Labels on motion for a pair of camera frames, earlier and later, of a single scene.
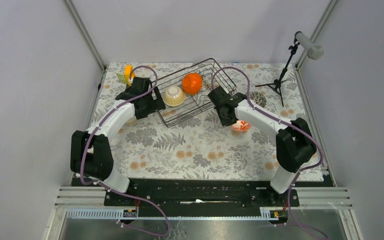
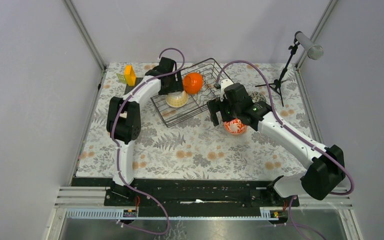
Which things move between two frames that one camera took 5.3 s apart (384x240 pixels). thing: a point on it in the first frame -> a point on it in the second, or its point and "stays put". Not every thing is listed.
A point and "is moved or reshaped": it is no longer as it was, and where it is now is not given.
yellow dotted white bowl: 174,96 stays put
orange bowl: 192,83 stays put
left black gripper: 157,104 -> 177,86
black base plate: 151,194 stays put
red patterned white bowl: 242,126 is moved or reshaped
